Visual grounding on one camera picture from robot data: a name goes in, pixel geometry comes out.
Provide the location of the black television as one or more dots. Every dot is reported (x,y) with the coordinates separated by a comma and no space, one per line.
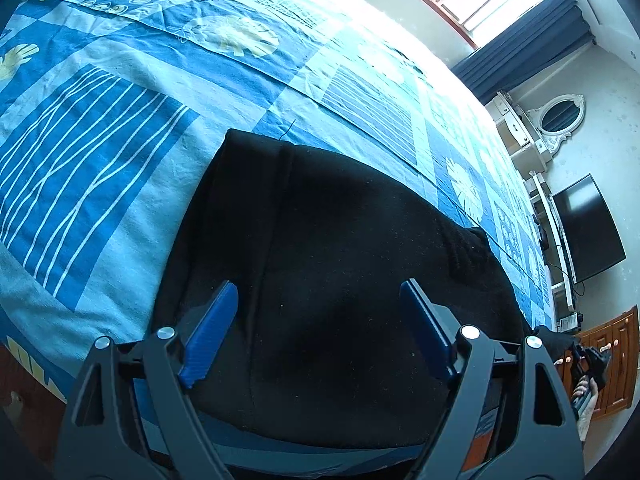
(587,230)

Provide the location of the person's right hand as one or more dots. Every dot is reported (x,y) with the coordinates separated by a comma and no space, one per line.
(583,390)

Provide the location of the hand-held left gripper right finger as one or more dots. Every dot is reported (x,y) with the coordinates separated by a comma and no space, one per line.
(427,330)

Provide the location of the blue patterned bedsheet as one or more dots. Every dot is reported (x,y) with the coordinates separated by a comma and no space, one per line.
(125,125)

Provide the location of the oval mirror white frame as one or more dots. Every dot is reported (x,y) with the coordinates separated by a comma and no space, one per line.
(560,117)

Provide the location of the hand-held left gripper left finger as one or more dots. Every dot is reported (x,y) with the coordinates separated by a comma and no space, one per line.
(210,332)

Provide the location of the black pants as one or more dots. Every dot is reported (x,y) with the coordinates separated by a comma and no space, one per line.
(330,240)

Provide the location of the wooden bed frame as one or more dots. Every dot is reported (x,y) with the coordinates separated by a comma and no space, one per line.
(25,405)

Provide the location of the wooden cabinet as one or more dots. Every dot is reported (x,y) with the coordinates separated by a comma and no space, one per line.
(620,360)

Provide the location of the white dressing table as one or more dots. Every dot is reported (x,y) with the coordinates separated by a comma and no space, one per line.
(515,130)

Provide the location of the white television stand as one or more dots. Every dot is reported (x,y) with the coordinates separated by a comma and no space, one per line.
(547,220)

